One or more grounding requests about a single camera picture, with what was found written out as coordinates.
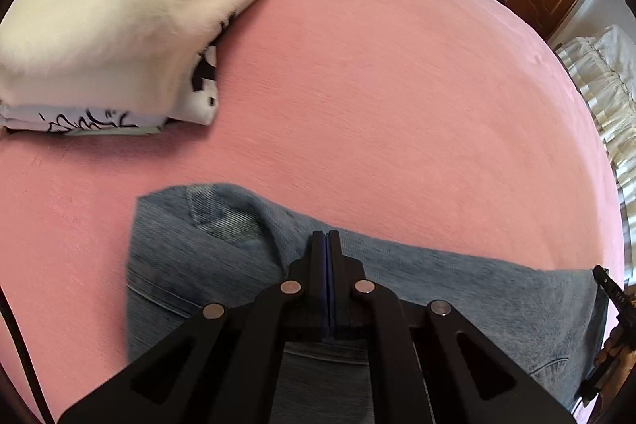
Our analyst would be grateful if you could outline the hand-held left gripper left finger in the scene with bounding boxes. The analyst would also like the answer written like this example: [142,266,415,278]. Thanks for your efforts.
[57,231,327,424]

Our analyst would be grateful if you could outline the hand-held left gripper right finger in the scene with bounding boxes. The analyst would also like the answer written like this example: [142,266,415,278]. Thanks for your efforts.
[328,231,577,424]

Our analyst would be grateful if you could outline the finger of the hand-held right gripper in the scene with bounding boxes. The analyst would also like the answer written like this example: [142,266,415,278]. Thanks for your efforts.
[593,265,634,306]

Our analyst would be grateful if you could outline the blue denim jacket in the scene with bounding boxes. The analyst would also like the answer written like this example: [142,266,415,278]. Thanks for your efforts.
[126,183,609,424]

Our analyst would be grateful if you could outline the folded cream printed clothes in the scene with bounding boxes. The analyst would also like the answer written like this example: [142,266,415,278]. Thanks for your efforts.
[0,0,294,137]

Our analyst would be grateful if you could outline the person's right hand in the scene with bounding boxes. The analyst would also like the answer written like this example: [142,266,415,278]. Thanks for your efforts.
[595,329,628,370]

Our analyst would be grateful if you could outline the pink bed blanket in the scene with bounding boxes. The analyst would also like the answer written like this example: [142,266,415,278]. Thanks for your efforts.
[0,0,627,424]

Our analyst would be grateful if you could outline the white curtain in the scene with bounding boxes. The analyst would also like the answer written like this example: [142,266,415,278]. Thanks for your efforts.
[554,24,636,256]

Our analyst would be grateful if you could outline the black cable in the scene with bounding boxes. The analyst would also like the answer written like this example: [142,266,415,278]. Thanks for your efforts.
[0,287,55,424]

